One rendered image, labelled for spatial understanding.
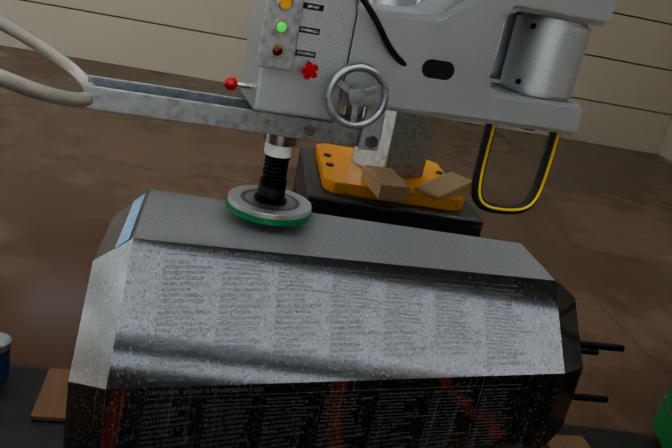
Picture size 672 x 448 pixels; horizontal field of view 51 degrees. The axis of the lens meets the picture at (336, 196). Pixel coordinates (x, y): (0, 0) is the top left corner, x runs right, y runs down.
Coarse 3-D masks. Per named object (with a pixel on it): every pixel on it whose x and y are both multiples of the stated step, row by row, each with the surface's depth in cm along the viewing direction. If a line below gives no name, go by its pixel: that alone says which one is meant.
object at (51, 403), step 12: (48, 372) 228; (60, 372) 229; (48, 384) 222; (60, 384) 224; (48, 396) 217; (60, 396) 218; (36, 408) 211; (48, 408) 212; (60, 408) 213; (48, 420) 209; (60, 420) 209
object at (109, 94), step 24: (96, 96) 151; (120, 96) 152; (144, 96) 154; (168, 96) 166; (192, 96) 167; (216, 96) 169; (192, 120) 158; (216, 120) 160; (240, 120) 161; (264, 120) 163; (288, 120) 164; (312, 120) 166; (360, 120) 181
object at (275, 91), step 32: (256, 0) 163; (320, 0) 152; (352, 0) 153; (256, 32) 160; (320, 32) 154; (352, 32) 156; (320, 64) 157; (256, 96) 156; (288, 96) 157; (320, 96) 159
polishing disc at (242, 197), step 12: (228, 192) 176; (240, 192) 178; (252, 192) 179; (288, 192) 185; (240, 204) 170; (252, 204) 171; (264, 204) 173; (288, 204) 176; (300, 204) 178; (264, 216) 167; (276, 216) 167; (288, 216) 169; (300, 216) 171
